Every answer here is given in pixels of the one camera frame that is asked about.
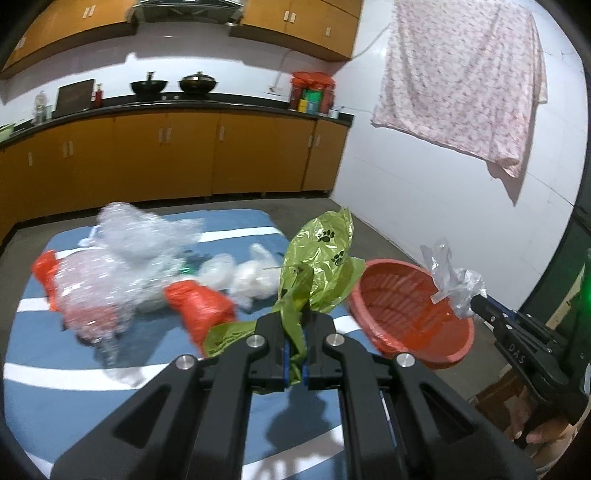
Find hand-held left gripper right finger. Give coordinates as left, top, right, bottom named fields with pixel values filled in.
left=304, top=316, right=539, bottom=480

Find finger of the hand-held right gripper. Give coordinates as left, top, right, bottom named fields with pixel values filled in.
left=487, top=295, right=556, bottom=345
left=470, top=295, right=537, bottom=376

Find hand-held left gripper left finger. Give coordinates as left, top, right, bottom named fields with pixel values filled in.
left=50, top=314, right=291, bottom=480

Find clear plastic bag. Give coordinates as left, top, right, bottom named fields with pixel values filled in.
left=196, top=254, right=236, bottom=291
left=419, top=237, right=489, bottom=320

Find red plastic basket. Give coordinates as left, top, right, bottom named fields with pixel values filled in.
left=347, top=258, right=476, bottom=369

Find green paw-print plastic bag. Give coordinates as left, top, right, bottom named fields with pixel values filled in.
left=203, top=208, right=368, bottom=384

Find clear bubble wrap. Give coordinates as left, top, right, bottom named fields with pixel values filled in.
left=78, top=200, right=206, bottom=278

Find person's right hand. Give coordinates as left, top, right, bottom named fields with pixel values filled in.
left=510, top=388, right=583, bottom=467

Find wooden stool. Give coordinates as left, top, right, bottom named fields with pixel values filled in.
left=475, top=369, right=525, bottom=416

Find white plastic bag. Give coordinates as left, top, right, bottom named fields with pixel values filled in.
left=229, top=242, right=282, bottom=312

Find red plastic bag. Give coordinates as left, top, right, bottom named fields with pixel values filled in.
left=164, top=281, right=238, bottom=358
left=30, top=249, right=61, bottom=312

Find bubble wrap bundle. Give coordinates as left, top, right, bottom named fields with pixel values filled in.
left=51, top=251, right=185, bottom=365

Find orange lower kitchen cabinets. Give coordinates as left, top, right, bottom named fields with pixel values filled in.
left=0, top=111, right=349, bottom=241

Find blue white striped mat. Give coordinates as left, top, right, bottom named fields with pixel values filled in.
left=2, top=209, right=393, bottom=480

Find pink floral hanging cloth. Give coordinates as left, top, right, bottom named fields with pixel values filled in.
left=370, top=0, right=549, bottom=179

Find black kitchen countertop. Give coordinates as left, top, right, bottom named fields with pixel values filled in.
left=0, top=92, right=355, bottom=146

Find red bag on counter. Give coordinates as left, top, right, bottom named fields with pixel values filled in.
left=290, top=71, right=335, bottom=114

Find black wok with lid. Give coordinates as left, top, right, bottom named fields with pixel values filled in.
left=178, top=71, right=219, bottom=95

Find dark cutting board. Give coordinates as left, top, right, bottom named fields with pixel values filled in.
left=54, top=79, right=95, bottom=117

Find glass jar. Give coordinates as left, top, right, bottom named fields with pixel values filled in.
left=33, top=91, right=51, bottom=124

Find range hood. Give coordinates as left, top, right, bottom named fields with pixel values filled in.
left=127, top=0, right=245, bottom=26

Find orange upper wall cabinet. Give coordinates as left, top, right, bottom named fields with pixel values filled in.
left=0, top=0, right=139, bottom=79
left=229, top=0, right=363, bottom=62

